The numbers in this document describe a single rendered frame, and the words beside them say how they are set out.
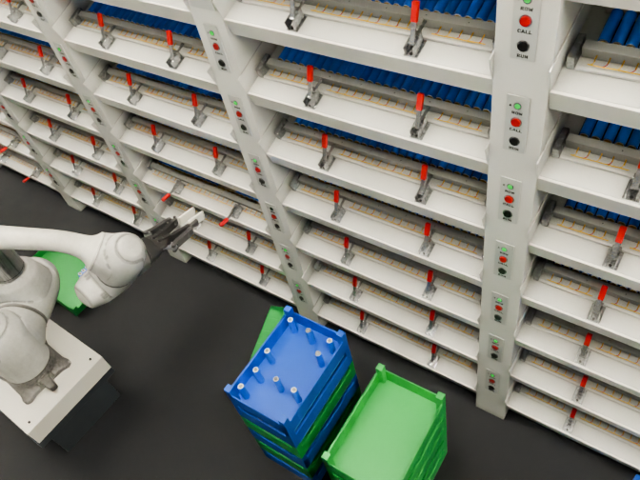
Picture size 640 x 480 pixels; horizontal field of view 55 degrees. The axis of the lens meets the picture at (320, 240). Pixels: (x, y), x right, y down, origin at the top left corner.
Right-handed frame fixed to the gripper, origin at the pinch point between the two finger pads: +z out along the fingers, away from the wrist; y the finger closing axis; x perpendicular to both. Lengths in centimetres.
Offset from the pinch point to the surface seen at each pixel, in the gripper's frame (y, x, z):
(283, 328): -38.4, 21.0, -6.6
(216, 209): 5.2, 8.1, 15.2
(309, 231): -30.5, 5.6, 18.9
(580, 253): -109, -29, 7
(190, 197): 17.7, 8.0, 15.3
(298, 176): -30.7, -16.3, 15.9
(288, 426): -58, 24, -31
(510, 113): -93, -60, -2
